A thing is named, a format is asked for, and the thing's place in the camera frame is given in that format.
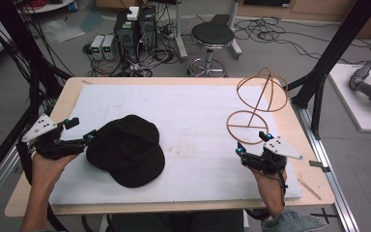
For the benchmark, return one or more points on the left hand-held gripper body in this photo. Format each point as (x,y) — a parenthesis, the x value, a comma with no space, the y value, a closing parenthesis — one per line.
(45,127)

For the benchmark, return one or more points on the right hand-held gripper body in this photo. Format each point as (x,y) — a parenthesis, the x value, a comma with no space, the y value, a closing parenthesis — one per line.
(281,149)

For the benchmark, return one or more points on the black cap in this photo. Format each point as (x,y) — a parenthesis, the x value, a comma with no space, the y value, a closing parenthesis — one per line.
(125,151)

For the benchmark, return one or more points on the person's right hand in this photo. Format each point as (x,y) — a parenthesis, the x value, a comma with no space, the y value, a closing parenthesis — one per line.
(270,190)

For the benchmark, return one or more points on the person's left hand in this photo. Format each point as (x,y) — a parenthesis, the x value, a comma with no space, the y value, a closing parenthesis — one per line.
(46,172)

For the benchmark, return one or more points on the white foam mat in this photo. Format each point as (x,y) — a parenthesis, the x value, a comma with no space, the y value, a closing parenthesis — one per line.
(199,129)

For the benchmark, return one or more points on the thin wooden stick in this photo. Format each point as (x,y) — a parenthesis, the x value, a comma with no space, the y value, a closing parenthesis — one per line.
(309,189)

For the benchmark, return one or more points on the grey power supply unit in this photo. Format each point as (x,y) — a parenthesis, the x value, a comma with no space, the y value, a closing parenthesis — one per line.
(108,47)
(97,46)

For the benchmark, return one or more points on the white board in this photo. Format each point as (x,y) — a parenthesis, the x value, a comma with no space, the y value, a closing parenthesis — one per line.
(351,100)

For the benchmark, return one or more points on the clear plastic sheet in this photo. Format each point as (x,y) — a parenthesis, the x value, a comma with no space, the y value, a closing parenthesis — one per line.
(62,30)

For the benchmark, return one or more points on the black computer tower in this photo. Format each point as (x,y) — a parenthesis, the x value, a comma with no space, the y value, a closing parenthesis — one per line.
(125,35)
(147,27)

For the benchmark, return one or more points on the white desk leg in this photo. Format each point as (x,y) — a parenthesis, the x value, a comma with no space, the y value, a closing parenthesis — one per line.
(235,35)
(181,32)

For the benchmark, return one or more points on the black round stool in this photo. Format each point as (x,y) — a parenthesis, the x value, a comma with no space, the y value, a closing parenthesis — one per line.
(212,34)

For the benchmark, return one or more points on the blue tape roll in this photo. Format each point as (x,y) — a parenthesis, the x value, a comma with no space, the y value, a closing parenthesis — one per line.
(72,6)

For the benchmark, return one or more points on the round white table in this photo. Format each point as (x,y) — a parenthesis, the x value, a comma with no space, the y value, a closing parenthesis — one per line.
(50,6)

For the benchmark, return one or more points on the white box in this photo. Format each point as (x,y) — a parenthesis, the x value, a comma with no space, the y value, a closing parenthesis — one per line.
(132,13)

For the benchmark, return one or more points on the metal bracket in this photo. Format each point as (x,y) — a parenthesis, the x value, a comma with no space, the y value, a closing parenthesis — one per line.
(319,165)

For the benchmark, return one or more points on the black frame post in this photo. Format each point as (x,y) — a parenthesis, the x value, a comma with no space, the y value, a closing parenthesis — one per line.
(341,48)
(16,35)

